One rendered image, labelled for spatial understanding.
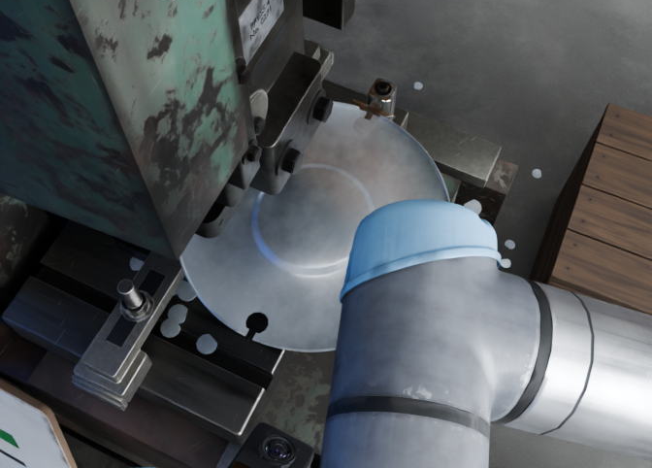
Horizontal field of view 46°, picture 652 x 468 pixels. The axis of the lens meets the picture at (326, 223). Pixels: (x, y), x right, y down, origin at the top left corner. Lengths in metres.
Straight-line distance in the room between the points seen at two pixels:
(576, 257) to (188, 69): 1.01
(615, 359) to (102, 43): 0.27
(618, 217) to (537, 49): 0.75
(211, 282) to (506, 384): 0.47
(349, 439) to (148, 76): 0.19
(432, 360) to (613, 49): 1.79
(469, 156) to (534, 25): 1.08
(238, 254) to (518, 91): 1.25
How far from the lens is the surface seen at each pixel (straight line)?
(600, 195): 1.40
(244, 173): 0.57
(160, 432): 0.92
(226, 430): 0.82
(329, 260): 0.78
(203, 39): 0.41
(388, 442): 0.33
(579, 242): 1.35
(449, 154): 1.03
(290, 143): 0.66
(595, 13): 2.15
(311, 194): 0.81
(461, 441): 0.34
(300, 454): 0.54
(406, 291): 0.35
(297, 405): 0.88
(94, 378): 0.83
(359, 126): 0.86
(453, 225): 0.37
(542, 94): 1.95
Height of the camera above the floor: 1.50
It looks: 63 degrees down
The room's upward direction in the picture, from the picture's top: straight up
